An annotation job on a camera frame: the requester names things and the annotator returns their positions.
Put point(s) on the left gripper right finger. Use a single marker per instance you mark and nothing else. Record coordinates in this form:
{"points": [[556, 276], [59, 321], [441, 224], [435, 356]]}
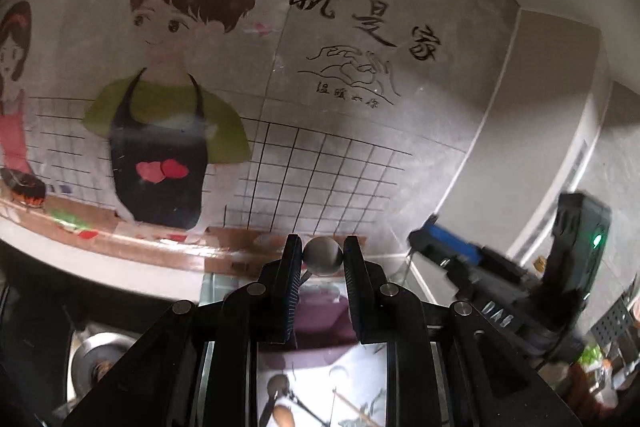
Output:
{"points": [[383, 312]]}

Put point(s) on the grey wall vent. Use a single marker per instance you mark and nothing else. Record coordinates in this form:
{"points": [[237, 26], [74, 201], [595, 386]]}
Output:
{"points": [[539, 227]]}

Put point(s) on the black slotted skimmer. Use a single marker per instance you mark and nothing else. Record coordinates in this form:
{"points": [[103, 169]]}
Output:
{"points": [[279, 392]]}

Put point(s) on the wooden chopstick long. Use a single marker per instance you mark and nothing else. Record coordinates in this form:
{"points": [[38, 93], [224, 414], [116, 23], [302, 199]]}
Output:
{"points": [[363, 416]]}

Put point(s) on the green white tablecloth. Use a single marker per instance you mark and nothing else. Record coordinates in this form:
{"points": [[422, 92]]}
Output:
{"points": [[368, 394]]}

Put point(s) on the black gas stove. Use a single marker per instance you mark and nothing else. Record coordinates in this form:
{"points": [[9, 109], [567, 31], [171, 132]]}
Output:
{"points": [[60, 334]]}

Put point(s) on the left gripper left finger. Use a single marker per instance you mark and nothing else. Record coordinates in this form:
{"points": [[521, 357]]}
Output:
{"points": [[256, 313]]}

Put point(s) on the purple utensil bin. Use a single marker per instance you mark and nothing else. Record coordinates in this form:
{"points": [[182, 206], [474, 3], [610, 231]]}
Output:
{"points": [[323, 341]]}

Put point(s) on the small white spoon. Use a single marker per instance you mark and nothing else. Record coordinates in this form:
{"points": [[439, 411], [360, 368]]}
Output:
{"points": [[322, 257]]}

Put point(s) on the cartoon kitchen wall sticker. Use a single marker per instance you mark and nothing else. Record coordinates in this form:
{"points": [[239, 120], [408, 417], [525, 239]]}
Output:
{"points": [[166, 160]]}

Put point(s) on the wooden spoon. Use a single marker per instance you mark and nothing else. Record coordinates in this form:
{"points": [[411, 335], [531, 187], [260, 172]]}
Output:
{"points": [[283, 416]]}

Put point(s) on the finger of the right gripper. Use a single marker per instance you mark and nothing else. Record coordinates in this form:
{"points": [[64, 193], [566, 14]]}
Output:
{"points": [[452, 242], [435, 251]]}

